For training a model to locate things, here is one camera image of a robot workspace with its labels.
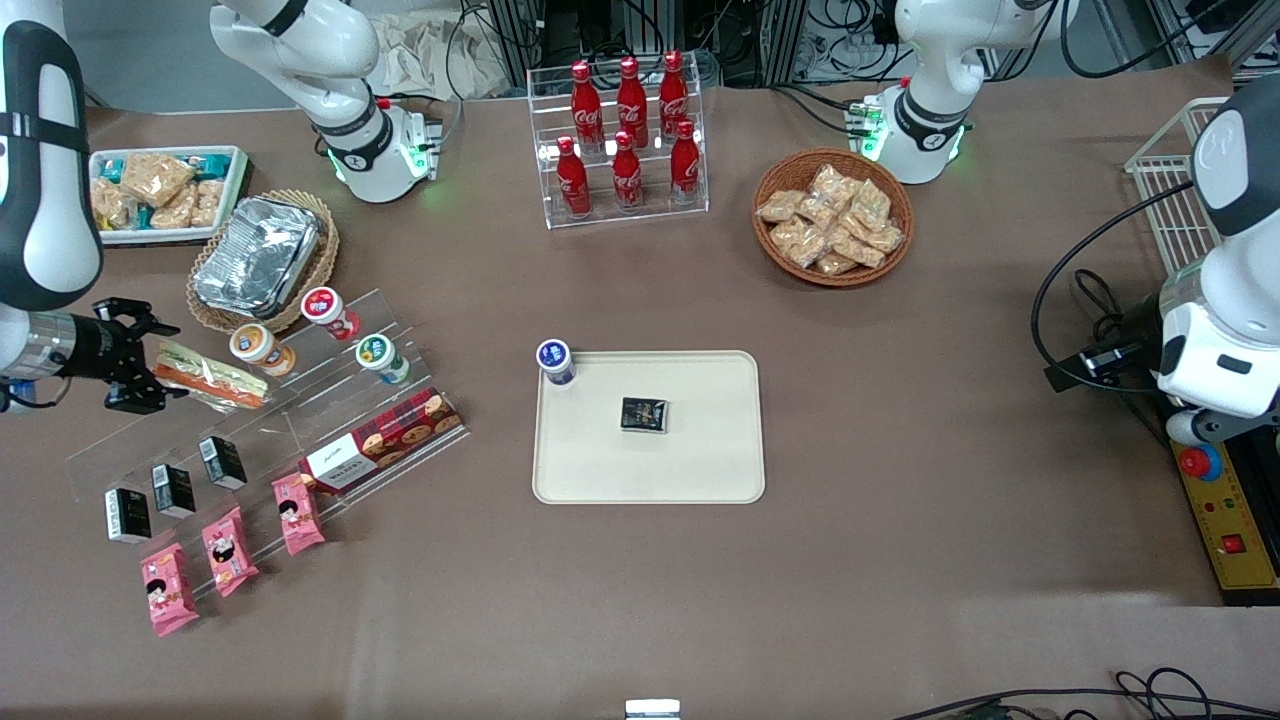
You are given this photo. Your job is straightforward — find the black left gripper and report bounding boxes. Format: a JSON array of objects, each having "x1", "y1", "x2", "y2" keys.
[{"x1": 1045, "y1": 295, "x2": 1166, "y2": 393}]

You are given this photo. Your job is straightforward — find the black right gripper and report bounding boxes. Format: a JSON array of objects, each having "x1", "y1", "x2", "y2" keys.
[{"x1": 68, "y1": 298, "x2": 189, "y2": 414}]

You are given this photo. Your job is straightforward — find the triangle sandwich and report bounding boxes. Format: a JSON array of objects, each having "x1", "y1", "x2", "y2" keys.
[{"x1": 150, "y1": 340, "x2": 269, "y2": 411}]

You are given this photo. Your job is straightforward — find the beige plastic tray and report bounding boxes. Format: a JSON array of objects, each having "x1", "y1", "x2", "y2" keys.
[{"x1": 532, "y1": 350, "x2": 766, "y2": 505}]

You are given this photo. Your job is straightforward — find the orange lid cup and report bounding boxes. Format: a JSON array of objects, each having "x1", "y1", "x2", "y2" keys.
[{"x1": 229, "y1": 323, "x2": 297, "y2": 378}]

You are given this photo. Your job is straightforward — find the small black drink carton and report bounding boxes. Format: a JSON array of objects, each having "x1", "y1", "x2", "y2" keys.
[
  {"x1": 105, "y1": 487, "x2": 153, "y2": 544},
  {"x1": 199, "y1": 436, "x2": 248, "y2": 491},
  {"x1": 151, "y1": 464, "x2": 197, "y2": 519}
]

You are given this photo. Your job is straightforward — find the aluminium foil container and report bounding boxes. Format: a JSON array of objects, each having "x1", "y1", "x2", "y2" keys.
[{"x1": 193, "y1": 197, "x2": 321, "y2": 319}]

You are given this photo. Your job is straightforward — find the clear acrylic stepped stand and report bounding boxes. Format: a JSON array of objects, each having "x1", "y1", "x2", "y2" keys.
[{"x1": 65, "y1": 288, "x2": 471, "y2": 601}]

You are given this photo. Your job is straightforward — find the white plastic bin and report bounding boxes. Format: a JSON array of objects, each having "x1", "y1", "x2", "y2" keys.
[{"x1": 88, "y1": 146, "x2": 250, "y2": 245}]

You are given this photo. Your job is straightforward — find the red lid cup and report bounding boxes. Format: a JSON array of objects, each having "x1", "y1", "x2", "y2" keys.
[{"x1": 301, "y1": 287, "x2": 362, "y2": 342}]

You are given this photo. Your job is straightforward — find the yellow emergency stop box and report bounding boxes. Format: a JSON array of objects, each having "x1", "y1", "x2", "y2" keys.
[{"x1": 1172, "y1": 445, "x2": 1280, "y2": 593}]

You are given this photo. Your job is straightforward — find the pink snack packet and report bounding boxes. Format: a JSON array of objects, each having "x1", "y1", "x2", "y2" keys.
[
  {"x1": 140, "y1": 543, "x2": 200, "y2": 638},
  {"x1": 272, "y1": 473, "x2": 327, "y2": 556},
  {"x1": 201, "y1": 507, "x2": 260, "y2": 598}
]

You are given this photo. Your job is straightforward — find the oval wicker basket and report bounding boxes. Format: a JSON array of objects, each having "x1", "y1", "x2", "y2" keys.
[{"x1": 186, "y1": 190, "x2": 340, "y2": 334}]

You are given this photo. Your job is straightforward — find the green lid cup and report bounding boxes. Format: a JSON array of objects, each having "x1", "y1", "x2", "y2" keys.
[{"x1": 356, "y1": 334, "x2": 411, "y2": 385}]

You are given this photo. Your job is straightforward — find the red plaid cookie box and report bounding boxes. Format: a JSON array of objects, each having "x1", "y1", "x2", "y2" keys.
[{"x1": 300, "y1": 387, "x2": 464, "y2": 495}]

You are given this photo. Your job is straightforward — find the round wicker basket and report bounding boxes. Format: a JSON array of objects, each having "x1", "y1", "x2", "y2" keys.
[{"x1": 752, "y1": 148, "x2": 915, "y2": 288}]

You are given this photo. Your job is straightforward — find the blue lid cup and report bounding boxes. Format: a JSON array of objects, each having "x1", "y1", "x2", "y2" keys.
[{"x1": 536, "y1": 339, "x2": 577, "y2": 387}]

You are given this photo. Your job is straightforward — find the crumpled beige cloth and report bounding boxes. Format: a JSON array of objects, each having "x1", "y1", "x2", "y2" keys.
[{"x1": 380, "y1": 10, "x2": 511, "y2": 101}]

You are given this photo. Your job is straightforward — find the red cola bottle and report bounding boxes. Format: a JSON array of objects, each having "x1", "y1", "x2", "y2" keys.
[
  {"x1": 612, "y1": 130, "x2": 643, "y2": 211},
  {"x1": 617, "y1": 57, "x2": 650, "y2": 149},
  {"x1": 556, "y1": 136, "x2": 591, "y2": 218},
  {"x1": 571, "y1": 61, "x2": 605, "y2": 153},
  {"x1": 670, "y1": 120, "x2": 701, "y2": 204},
  {"x1": 659, "y1": 51, "x2": 691, "y2": 141}
]

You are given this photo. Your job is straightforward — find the small black snack box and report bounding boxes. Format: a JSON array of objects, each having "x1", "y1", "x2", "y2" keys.
[{"x1": 620, "y1": 397, "x2": 669, "y2": 435}]

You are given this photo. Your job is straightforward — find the clear acrylic bottle rack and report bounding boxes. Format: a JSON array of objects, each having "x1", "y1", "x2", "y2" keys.
[{"x1": 527, "y1": 62, "x2": 709, "y2": 231}]

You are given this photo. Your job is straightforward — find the black cable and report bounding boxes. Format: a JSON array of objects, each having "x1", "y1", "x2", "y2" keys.
[{"x1": 1032, "y1": 180, "x2": 1196, "y2": 393}]

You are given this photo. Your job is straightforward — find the white wire basket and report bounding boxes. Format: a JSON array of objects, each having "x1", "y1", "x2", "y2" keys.
[{"x1": 1125, "y1": 97, "x2": 1231, "y2": 276}]

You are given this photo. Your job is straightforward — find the black floor cables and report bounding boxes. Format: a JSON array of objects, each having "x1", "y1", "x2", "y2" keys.
[{"x1": 895, "y1": 668, "x2": 1280, "y2": 720}]

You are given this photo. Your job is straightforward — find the aluminium frame rack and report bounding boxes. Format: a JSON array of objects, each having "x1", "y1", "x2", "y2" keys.
[{"x1": 485, "y1": 0, "x2": 901, "y2": 89}]

